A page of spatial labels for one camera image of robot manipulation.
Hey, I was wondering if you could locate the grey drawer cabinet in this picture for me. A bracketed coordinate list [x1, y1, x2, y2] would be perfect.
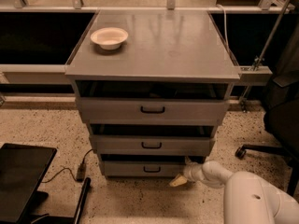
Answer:
[66, 9, 240, 165]

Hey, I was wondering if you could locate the white cable behind cabinet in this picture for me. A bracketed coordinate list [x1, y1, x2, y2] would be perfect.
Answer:
[216, 4, 232, 56]

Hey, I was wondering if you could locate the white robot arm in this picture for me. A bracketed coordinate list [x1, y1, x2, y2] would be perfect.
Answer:
[169, 158, 299, 224]

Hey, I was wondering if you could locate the grey middle drawer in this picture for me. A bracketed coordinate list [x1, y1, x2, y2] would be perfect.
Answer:
[90, 135, 215, 157]

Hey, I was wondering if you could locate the black office chair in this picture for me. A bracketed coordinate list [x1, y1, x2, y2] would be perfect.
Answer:
[235, 25, 299, 196]

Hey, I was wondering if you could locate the white bowl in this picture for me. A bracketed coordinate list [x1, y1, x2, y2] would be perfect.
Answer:
[91, 27, 128, 50]

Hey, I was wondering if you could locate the grey drawer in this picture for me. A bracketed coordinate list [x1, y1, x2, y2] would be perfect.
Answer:
[76, 98, 228, 126]
[100, 161, 185, 177]
[90, 135, 215, 157]

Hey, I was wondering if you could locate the black power adapter cable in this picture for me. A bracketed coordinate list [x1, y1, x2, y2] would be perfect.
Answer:
[40, 148, 94, 185]

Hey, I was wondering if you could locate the grey top drawer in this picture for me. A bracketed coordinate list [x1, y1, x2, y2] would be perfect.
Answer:
[76, 98, 228, 126]

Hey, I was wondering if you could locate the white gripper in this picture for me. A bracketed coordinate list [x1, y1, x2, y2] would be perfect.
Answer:
[169, 156, 205, 188]

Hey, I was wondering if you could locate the metal diagonal rod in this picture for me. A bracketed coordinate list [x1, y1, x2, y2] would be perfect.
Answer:
[239, 0, 291, 112]

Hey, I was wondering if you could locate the grey bottom drawer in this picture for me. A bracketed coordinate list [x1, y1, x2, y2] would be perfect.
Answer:
[100, 161, 185, 177]

